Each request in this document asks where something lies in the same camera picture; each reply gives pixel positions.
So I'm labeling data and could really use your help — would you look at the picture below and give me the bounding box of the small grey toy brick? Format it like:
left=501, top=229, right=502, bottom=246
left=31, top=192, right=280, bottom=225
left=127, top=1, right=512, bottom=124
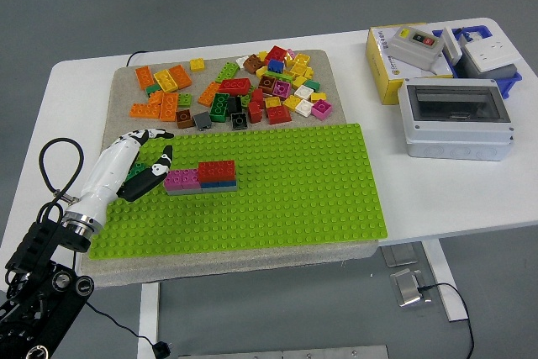
left=193, top=110, right=214, bottom=132

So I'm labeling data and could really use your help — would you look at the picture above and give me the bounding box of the red long toy brick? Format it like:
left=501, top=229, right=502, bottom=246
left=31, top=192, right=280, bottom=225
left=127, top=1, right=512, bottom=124
left=217, top=77, right=252, bottom=97

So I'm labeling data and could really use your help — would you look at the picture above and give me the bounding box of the small brown toy brick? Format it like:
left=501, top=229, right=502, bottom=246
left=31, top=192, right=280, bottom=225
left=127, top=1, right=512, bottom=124
left=175, top=108, right=196, bottom=130

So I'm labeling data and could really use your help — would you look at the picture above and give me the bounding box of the blue plastic bin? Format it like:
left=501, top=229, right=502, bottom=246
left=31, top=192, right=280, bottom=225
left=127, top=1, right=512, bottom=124
left=431, top=24, right=524, bottom=100

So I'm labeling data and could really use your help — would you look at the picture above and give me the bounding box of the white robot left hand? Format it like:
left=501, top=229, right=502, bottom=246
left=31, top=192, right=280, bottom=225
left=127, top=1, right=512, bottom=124
left=65, top=128, right=176, bottom=228

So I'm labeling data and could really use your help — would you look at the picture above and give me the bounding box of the grey junction box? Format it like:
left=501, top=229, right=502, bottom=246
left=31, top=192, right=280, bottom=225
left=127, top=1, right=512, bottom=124
left=455, top=54, right=519, bottom=81

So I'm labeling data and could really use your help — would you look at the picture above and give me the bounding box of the lime green studded baseplate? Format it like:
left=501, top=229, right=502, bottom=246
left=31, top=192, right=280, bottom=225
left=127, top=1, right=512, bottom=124
left=87, top=122, right=388, bottom=260

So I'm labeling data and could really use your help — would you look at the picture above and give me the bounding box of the yellow long toy brick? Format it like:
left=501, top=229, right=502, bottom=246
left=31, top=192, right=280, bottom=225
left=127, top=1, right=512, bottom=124
left=153, top=69, right=181, bottom=93

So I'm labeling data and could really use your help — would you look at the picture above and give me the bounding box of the magenta square toy brick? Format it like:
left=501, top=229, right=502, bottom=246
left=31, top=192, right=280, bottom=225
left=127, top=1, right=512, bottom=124
left=272, top=80, right=293, bottom=100

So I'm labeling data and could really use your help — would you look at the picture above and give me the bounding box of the white wall socket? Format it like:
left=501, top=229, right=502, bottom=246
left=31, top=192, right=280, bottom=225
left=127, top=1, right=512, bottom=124
left=461, top=39, right=523, bottom=74

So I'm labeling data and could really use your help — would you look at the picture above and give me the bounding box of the long metal floor plate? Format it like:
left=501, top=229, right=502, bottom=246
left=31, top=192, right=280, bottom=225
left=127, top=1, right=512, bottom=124
left=176, top=345, right=391, bottom=359

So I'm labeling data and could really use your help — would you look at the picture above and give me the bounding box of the yellow cardboard box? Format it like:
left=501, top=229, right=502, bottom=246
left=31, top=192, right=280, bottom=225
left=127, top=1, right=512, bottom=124
left=364, top=23, right=456, bottom=106

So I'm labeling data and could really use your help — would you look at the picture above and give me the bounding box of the metal floor socket box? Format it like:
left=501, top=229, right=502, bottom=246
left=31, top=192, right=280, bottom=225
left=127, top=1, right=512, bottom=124
left=389, top=268, right=434, bottom=309

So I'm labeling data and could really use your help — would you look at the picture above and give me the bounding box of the white table leg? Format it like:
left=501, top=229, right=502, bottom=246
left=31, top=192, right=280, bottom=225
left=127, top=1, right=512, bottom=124
left=136, top=281, right=161, bottom=359
left=421, top=238, right=471, bottom=323

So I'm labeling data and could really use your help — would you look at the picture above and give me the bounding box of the red square toy brick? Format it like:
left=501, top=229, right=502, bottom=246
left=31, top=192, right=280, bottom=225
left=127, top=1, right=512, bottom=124
left=266, top=104, right=293, bottom=126
left=264, top=45, right=288, bottom=64

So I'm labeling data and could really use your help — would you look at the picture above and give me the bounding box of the black power cable with plug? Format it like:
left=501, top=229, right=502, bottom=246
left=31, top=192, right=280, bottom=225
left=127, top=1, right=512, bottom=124
left=415, top=282, right=476, bottom=359

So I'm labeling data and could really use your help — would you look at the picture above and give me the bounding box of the lime green long toy brick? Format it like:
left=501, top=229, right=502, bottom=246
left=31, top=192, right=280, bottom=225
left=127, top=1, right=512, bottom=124
left=214, top=61, right=241, bottom=83

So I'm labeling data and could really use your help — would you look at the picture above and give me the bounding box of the grey distribution enclosure clear lid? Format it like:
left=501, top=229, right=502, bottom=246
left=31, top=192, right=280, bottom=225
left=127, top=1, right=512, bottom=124
left=397, top=77, right=515, bottom=162

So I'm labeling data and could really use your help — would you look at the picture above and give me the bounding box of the white switch plate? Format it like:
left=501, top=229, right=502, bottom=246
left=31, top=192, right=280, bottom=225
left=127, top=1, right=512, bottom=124
left=440, top=26, right=465, bottom=64

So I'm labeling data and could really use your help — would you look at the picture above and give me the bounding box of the grey push-button switch box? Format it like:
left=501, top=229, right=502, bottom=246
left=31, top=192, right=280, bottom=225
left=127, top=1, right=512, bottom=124
left=387, top=26, right=445, bottom=72

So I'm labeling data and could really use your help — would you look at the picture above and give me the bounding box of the grey-brown foam mat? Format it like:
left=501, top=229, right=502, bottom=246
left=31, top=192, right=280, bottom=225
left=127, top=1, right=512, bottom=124
left=79, top=48, right=379, bottom=289

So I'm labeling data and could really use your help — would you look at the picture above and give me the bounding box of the dark green long toy brick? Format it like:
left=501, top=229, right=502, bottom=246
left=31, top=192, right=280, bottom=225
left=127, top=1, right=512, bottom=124
left=124, top=160, right=149, bottom=182

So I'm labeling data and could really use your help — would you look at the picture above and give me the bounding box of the flat metal floor plate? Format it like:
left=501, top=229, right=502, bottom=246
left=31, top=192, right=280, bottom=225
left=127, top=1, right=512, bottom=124
left=381, top=244, right=419, bottom=268

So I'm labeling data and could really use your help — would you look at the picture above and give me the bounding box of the pink square toy brick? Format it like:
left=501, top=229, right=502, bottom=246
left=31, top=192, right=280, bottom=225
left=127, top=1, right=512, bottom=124
left=310, top=98, right=335, bottom=121

